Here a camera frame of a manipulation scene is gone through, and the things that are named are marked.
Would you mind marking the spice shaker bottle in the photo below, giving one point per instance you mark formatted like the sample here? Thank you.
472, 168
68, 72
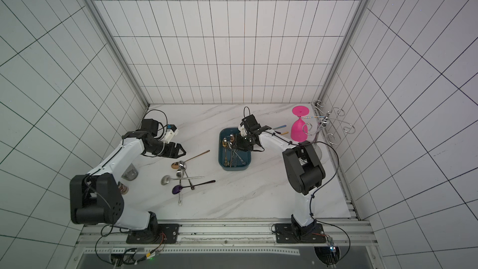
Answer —
123, 189

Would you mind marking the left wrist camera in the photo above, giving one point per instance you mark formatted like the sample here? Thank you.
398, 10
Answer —
170, 133

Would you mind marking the chrome wire cup rack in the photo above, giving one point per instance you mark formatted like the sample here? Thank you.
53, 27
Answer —
330, 124

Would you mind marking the rose gold spoon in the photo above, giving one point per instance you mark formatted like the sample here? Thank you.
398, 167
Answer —
232, 139
182, 164

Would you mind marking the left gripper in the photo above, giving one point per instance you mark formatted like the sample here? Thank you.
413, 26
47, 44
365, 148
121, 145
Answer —
172, 154

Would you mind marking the silver textured-handle spoon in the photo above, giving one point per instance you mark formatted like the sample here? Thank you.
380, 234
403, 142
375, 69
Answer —
180, 193

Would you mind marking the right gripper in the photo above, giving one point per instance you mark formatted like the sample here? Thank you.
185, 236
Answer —
246, 139

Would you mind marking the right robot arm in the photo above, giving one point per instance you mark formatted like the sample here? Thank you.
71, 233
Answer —
304, 171

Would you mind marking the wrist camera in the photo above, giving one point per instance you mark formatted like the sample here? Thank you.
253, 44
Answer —
243, 130
170, 133

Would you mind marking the pink plastic goblet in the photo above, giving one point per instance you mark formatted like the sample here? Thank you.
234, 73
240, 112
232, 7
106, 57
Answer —
299, 130

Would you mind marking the gold ornate-handle spoon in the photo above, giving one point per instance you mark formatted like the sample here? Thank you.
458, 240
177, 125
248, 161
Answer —
225, 146

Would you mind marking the silver ladle spoon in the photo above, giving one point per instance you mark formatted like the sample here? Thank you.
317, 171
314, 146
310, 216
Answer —
167, 179

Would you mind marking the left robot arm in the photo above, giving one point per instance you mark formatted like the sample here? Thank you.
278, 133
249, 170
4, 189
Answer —
96, 198

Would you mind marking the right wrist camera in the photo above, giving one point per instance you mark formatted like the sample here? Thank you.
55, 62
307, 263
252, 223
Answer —
243, 130

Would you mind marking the aluminium mounting rail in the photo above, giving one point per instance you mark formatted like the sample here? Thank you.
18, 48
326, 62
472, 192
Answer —
234, 235

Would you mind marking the purple spoon group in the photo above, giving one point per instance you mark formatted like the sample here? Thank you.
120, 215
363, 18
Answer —
175, 188

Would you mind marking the clear drinking glass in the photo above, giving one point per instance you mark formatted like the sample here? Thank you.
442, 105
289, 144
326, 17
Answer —
130, 174

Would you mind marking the teal storage box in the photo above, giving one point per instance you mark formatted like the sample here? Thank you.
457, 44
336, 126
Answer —
225, 133

